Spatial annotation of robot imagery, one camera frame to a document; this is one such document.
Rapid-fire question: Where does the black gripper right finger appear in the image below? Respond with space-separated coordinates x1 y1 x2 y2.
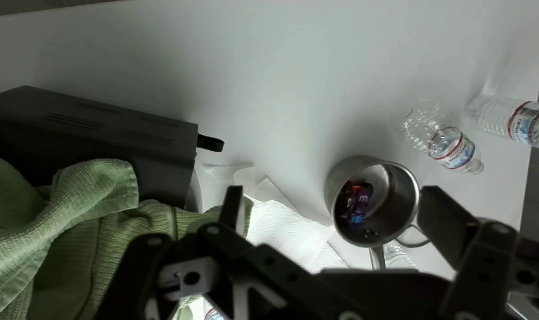
417 184 520 280

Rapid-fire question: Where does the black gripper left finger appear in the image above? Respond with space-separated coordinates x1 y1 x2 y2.
198 184 313 278

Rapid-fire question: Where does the clear water bottle red label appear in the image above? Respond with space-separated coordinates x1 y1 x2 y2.
399 100 484 173

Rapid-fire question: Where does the white paper towel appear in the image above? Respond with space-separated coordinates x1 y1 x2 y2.
194 157 365 275

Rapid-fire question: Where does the metal cup with items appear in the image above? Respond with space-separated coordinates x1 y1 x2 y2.
324 154 420 268

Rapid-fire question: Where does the green waffle cloth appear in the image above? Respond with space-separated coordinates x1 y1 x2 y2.
0 157 221 320

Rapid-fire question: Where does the black box appliance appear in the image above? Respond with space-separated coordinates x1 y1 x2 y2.
0 84 225 205

